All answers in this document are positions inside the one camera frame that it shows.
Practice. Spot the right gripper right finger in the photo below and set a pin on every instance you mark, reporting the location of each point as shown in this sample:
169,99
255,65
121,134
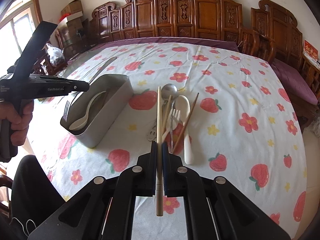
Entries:
166,166

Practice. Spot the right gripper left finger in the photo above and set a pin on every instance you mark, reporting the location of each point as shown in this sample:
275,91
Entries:
152,168

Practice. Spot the cream plastic fork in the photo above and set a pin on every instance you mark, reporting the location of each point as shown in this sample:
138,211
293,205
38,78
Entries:
172,122

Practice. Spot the light beige chopstick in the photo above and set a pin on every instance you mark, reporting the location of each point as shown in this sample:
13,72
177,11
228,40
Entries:
159,175

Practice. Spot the brown wooden chopstick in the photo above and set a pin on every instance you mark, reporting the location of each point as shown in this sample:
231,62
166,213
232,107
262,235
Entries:
186,123

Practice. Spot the steel fork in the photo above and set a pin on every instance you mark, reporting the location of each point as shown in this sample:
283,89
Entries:
66,110

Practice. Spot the cream plastic spoon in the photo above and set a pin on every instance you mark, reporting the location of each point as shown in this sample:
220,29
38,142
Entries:
182,104

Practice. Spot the grey metal utensil tray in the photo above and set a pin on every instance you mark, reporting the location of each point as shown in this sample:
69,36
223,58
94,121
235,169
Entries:
109,94

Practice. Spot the steel spoon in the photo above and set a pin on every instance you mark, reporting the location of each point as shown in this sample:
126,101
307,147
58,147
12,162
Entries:
167,91

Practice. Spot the person's left hand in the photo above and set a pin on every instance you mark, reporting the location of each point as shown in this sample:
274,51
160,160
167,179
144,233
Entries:
19,123

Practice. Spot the plastic bag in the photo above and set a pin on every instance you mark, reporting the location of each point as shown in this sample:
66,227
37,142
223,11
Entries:
56,55

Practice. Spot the white spoon in tray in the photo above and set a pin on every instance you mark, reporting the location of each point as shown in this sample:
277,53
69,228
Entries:
80,123

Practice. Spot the strawberry flower tablecloth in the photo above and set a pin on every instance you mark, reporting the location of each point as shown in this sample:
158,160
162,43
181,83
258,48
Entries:
243,126

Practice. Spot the cardboard boxes stack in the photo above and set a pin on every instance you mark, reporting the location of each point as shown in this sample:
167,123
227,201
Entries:
70,20

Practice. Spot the carved wooden bench back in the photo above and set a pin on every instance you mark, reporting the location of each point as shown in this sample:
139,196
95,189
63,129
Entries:
208,19

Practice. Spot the red card on shelf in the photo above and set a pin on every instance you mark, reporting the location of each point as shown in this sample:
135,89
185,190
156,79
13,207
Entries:
310,51

